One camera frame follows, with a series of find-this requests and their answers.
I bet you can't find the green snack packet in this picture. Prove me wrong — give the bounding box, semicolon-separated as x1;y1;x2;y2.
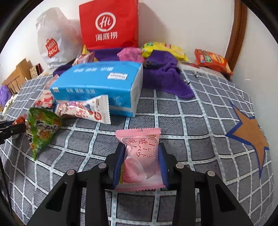
25;107;63;161

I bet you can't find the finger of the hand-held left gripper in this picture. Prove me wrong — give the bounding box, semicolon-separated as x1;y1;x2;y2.
0;120;26;144

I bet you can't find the white plastic shopping bag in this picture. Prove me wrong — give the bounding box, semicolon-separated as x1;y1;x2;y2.
36;7;83;70

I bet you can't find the purple cloth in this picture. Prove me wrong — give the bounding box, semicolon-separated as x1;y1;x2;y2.
0;85;12;108
53;47;195;101

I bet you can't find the red paper bag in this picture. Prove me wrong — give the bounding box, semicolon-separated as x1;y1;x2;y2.
79;0;139;50

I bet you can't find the pale pink peach snack packet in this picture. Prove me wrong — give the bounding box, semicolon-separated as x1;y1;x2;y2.
115;128;165;192

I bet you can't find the brown wooden door frame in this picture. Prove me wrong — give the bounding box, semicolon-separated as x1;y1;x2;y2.
224;0;248;81

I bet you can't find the small patterned box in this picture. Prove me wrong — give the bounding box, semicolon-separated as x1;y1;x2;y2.
29;63;44;80

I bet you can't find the grey checked tablecloth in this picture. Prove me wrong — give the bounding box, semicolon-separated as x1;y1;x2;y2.
0;69;274;226

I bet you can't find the yellow chip bag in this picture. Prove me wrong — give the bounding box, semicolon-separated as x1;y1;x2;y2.
141;42;190;63

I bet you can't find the yellow snack packet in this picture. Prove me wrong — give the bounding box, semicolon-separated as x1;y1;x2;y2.
81;45;95;55

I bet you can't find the orange chip bag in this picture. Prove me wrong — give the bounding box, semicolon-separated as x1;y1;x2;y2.
194;48;234;76

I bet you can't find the red white snack packet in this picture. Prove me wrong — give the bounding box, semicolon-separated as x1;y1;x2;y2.
34;90;55;108

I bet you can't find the blue tissue pack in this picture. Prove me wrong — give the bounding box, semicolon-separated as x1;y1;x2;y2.
50;61;144;118

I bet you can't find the magenta snack packet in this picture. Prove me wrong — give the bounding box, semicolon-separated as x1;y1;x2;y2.
117;47;145;64

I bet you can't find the white strawberry snack packet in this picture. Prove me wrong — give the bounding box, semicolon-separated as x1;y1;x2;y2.
54;95;112;125

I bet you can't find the pink white snack packet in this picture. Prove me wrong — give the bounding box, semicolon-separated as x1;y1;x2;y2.
72;52;95;66

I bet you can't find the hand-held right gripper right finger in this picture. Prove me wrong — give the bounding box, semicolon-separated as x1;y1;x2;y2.
158;143;253;226

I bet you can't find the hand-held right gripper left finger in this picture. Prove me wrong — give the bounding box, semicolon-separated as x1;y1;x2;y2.
27;142;127;226

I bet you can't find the small red snack packet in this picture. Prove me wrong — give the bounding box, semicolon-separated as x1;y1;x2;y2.
13;115;27;126

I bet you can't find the wooden chair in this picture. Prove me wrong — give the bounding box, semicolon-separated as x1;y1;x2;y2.
2;58;33;92

